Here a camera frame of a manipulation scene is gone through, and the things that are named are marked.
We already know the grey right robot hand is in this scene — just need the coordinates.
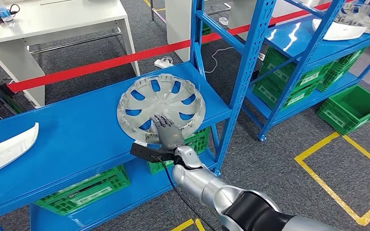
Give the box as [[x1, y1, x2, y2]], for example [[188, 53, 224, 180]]
[[149, 114, 186, 152]]

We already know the silver wheel hubcap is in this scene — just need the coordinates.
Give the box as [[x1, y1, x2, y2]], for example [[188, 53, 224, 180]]
[[117, 73, 206, 145], [335, 1, 370, 35]]

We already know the blue steel shelf rack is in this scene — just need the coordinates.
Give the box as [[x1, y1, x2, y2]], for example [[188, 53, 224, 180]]
[[241, 0, 370, 142], [0, 0, 277, 231]]

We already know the white curved car part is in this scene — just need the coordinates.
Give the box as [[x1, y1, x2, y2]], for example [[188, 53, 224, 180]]
[[0, 122, 40, 180], [311, 18, 367, 41]]

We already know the white power strip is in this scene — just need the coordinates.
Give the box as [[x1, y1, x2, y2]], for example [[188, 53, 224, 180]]
[[154, 56, 174, 69]]

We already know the folded flat green crate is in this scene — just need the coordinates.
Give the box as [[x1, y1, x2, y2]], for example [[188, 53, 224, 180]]
[[34, 165, 132, 217]]

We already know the stacked green plastic crate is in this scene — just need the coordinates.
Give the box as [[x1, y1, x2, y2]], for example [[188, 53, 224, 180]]
[[261, 47, 332, 87], [252, 77, 321, 111], [327, 48, 368, 76], [316, 67, 353, 94]]

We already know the red barrier belt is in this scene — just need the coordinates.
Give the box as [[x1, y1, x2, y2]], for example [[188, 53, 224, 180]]
[[0, 0, 345, 102]]

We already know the yellow floor tape line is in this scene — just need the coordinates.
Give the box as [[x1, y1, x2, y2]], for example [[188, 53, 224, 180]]
[[143, 0, 166, 12]]

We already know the white desk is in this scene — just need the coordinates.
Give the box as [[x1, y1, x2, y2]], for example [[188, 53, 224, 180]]
[[0, 0, 141, 107]]

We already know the open green plastic crate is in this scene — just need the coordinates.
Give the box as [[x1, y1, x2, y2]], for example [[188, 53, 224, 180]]
[[316, 84, 370, 136]]

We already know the clear water bottle blue label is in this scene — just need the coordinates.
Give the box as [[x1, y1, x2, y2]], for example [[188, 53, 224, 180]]
[[0, 6, 15, 24]]

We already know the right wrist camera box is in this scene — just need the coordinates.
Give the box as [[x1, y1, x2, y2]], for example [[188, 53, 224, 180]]
[[130, 141, 176, 164]]

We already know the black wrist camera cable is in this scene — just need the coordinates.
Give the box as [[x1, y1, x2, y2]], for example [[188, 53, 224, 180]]
[[154, 155, 218, 231]]

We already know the white floor cable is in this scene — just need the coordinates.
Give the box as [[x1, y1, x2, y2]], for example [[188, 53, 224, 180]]
[[204, 47, 234, 74]]

